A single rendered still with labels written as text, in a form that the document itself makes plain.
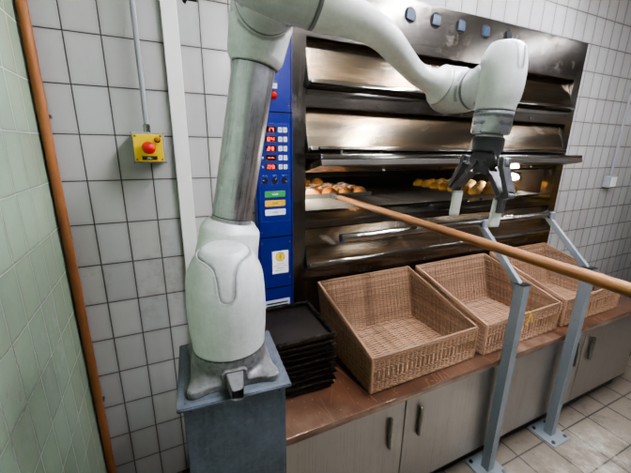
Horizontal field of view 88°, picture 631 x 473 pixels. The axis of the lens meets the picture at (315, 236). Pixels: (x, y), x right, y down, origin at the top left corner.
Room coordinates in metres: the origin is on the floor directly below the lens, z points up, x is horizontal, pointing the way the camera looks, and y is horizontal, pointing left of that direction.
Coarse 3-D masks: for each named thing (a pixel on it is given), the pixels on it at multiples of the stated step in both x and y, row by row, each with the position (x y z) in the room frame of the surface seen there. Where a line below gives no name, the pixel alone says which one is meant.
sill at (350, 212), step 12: (408, 204) 1.75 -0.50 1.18; (420, 204) 1.75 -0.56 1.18; (432, 204) 1.77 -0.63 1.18; (444, 204) 1.81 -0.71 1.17; (468, 204) 1.89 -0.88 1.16; (480, 204) 1.93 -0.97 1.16; (312, 216) 1.47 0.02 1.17; (324, 216) 1.49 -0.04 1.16; (336, 216) 1.52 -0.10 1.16; (348, 216) 1.55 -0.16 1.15; (360, 216) 1.58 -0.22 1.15
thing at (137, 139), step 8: (136, 136) 1.12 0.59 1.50; (144, 136) 1.13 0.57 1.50; (152, 136) 1.14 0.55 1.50; (160, 136) 1.15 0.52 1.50; (136, 144) 1.12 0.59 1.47; (160, 144) 1.15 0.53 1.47; (136, 152) 1.12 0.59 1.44; (144, 152) 1.13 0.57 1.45; (160, 152) 1.15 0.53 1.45; (136, 160) 1.11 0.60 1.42; (144, 160) 1.12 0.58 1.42; (152, 160) 1.13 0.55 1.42; (160, 160) 1.14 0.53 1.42
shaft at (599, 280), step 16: (368, 208) 1.55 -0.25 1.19; (384, 208) 1.45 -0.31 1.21; (416, 224) 1.24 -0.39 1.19; (432, 224) 1.17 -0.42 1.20; (464, 240) 1.03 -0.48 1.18; (480, 240) 0.97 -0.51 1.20; (512, 256) 0.87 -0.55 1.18; (528, 256) 0.83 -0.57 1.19; (544, 256) 0.81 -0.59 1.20; (560, 272) 0.76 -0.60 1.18; (576, 272) 0.73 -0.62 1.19; (592, 272) 0.71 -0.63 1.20; (608, 288) 0.67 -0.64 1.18; (624, 288) 0.64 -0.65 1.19
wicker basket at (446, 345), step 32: (320, 288) 1.42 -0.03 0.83; (352, 288) 1.51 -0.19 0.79; (384, 288) 1.58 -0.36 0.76; (416, 288) 1.60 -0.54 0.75; (352, 320) 1.47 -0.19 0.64; (384, 320) 1.54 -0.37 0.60; (416, 320) 1.56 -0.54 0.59; (448, 320) 1.40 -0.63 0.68; (352, 352) 1.15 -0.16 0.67; (384, 352) 1.28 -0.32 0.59; (416, 352) 1.12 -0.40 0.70; (448, 352) 1.20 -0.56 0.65; (384, 384) 1.06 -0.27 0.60
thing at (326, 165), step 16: (320, 160) 1.33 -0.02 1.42; (336, 160) 1.35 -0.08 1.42; (352, 160) 1.38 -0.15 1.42; (368, 160) 1.42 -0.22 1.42; (384, 160) 1.45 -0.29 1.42; (400, 160) 1.49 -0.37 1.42; (416, 160) 1.53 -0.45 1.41; (432, 160) 1.57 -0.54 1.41; (448, 160) 1.61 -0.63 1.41; (512, 160) 1.80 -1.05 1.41; (528, 160) 1.86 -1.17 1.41; (544, 160) 1.92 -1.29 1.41; (560, 160) 1.98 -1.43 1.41; (576, 160) 2.05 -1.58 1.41
